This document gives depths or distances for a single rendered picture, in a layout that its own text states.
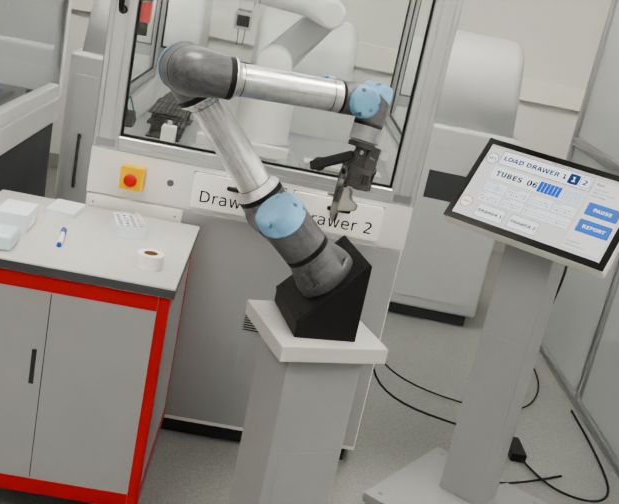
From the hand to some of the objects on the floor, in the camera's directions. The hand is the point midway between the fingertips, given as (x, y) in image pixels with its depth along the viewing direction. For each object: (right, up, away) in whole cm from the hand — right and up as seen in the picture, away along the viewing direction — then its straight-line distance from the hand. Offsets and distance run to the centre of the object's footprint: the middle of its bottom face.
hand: (331, 215), depth 234 cm
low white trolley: (-85, -76, +45) cm, 122 cm away
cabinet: (-41, -60, +123) cm, 143 cm away
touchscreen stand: (+44, -95, +70) cm, 126 cm away
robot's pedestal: (-19, -98, +16) cm, 102 cm away
